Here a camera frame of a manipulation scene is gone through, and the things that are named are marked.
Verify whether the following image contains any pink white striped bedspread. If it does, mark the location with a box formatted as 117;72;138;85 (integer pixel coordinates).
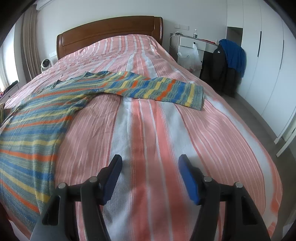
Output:
0;34;284;241

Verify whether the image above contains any dark clothes pile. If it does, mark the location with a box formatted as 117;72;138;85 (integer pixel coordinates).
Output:
4;80;19;91

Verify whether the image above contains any white plastic bag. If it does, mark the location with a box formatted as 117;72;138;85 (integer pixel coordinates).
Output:
177;43;202;72

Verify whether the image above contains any blue garment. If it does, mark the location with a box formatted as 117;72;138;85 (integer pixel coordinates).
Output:
218;39;247;78

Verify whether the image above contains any multicolour striped knit sweater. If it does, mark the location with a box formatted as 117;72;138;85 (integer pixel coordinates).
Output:
0;71;205;232

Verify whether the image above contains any white desk with drawers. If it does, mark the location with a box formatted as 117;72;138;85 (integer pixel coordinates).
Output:
169;32;219;77

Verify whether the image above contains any white wardrobe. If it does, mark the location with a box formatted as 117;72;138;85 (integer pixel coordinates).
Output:
227;0;296;158

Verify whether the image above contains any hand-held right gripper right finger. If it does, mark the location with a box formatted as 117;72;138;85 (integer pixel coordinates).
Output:
178;154;272;241

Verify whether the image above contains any beige curtain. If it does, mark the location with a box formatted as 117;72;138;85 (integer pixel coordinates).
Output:
21;7;43;81

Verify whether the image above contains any white security camera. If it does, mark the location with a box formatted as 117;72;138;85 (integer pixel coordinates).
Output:
40;59;52;73

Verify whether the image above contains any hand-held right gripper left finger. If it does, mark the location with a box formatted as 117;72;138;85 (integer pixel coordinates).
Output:
30;154;123;241

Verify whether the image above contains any brown wooden headboard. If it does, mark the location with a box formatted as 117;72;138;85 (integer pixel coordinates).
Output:
57;16;164;60

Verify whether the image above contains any black jacket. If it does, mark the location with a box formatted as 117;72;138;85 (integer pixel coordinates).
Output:
199;44;240;98

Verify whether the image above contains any white window bench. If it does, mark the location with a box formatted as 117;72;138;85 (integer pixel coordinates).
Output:
0;80;21;105

